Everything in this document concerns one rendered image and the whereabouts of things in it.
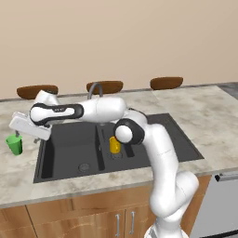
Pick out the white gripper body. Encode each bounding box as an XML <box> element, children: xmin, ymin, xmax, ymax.
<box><xmin>8</xmin><ymin>112</ymin><xmax>52</xmax><ymax>142</ymax></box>

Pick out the green cup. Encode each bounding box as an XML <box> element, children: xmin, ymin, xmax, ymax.
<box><xmin>5</xmin><ymin>133</ymin><xmax>24</xmax><ymax>156</ymax></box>

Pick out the black double basin sink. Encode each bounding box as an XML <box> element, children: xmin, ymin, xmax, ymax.
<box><xmin>33</xmin><ymin>112</ymin><xmax>205</xmax><ymax>184</ymax></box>

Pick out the yellow cup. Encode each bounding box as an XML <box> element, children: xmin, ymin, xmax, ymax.
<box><xmin>109</xmin><ymin>136</ymin><xmax>123</xmax><ymax>155</ymax></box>

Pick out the brown stool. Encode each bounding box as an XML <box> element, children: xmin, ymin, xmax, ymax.
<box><xmin>86</xmin><ymin>80</ymin><xmax>125</xmax><ymax>96</ymax></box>
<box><xmin>150</xmin><ymin>76</ymin><xmax>184</xmax><ymax>91</ymax></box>
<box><xmin>16</xmin><ymin>84</ymin><xmax>60</xmax><ymax>100</ymax></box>

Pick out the grey curved tap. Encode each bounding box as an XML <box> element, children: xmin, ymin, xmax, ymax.
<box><xmin>86</xmin><ymin>82</ymin><xmax>104</xmax><ymax>100</ymax></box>

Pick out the wooden drawer front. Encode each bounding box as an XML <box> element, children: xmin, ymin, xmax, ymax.
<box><xmin>24</xmin><ymin>185</ymin><xmax>155</xmax><ymax>213</ymax></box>

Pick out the wooden cupboard door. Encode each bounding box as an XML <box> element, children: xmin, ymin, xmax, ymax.
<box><xmin>25</xmin><ymin>208</ymin><xmax>127</xmax><ymax>238</ymax></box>
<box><xmin>125</xmin><ymin>204</ymin><xmax>157</xmax><ymax>238</ymax></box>
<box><xmin>0</xmin><ymin>205</ymin><xmax>33</xmax><ymax>238</ymax></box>

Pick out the grey dishwasher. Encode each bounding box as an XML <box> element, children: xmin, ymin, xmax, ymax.
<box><xmin>189</xmin><ymin>171</ymin><xmax>238</xmax><ymax>238</ymax></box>

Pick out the silver cupboard handle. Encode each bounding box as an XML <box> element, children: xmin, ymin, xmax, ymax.
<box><xmin>129</xmin><ymin>210</ymin><xmax>137</xmax><ymax>236</ymax></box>
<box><xmin>114</xmin><ymin>213</ymin><xmax>122</xmax><ymax>238</ymax></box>

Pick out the silver dishwasher handle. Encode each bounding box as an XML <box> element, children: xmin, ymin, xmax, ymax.
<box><xmin>214</xmin><ymin>171</ymin><xmax>238</xmax><ymax>183</ymax></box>

